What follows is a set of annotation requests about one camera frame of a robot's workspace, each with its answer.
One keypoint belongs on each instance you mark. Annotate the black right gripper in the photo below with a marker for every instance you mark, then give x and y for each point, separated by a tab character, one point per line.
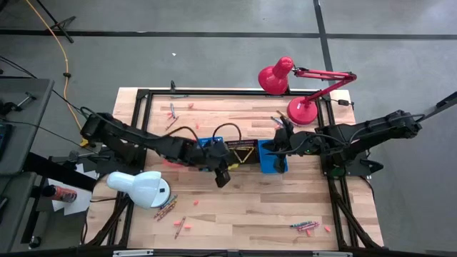
292	141

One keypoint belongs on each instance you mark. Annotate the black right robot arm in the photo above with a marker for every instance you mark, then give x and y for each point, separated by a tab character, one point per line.
375	132

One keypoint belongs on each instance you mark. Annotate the black metal beam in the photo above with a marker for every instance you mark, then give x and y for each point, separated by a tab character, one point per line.
53	169

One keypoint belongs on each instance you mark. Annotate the grey side table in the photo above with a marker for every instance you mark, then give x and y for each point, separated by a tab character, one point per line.
25	135

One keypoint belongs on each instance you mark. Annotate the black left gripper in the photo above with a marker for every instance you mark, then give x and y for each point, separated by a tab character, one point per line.
216	155

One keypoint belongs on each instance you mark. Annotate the black plastic basket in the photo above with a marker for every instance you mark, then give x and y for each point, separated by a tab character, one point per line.
244	154

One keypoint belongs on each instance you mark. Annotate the black caster wheel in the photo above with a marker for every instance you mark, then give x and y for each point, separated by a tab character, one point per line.
34	242

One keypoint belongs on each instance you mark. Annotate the black clamp tool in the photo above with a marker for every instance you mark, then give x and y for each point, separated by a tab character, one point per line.
10	106

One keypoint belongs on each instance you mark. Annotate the grey crayon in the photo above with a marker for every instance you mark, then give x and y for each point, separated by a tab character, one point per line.
277	121

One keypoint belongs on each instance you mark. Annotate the yellow crayon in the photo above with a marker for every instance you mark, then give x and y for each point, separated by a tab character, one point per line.
249	155
243	147
237	156
168	211

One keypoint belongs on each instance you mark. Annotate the white desk lamp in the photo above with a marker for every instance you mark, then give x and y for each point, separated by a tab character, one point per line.
139	187

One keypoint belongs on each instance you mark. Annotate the orange spray can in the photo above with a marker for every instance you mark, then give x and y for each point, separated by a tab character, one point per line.
62	194

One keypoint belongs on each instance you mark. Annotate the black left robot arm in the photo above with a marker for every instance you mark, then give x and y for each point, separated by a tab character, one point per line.
143	142

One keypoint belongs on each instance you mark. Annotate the black metal pole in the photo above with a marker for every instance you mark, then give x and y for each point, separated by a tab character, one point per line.
448	101

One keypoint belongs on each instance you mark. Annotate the grey bench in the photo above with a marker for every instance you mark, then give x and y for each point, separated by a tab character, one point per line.
14	214

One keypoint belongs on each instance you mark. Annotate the blue-green crayon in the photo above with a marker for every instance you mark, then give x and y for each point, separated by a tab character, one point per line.
168	204

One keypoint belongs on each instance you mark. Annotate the black tripod stand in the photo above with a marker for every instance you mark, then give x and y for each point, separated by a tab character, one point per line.
57	24

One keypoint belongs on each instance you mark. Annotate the red desk lamp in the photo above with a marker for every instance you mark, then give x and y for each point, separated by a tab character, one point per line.
275	79

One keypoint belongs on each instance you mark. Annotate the pink crayon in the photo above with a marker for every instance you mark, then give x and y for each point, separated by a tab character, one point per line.
307	228

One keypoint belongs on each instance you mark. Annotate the blue plastic basket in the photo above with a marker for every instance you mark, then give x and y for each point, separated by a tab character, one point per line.
266	166
205	142

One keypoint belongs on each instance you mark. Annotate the silver metal bracket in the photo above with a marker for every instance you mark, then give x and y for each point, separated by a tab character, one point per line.
132	253
332	254

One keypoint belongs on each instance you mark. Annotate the black metal table frame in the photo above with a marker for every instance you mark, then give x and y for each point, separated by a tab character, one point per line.
232	92

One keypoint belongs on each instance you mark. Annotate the yellow label tag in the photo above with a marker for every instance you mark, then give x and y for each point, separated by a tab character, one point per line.
233	166

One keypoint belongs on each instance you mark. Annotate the white paper sheets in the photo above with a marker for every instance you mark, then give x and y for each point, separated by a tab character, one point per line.
80	205

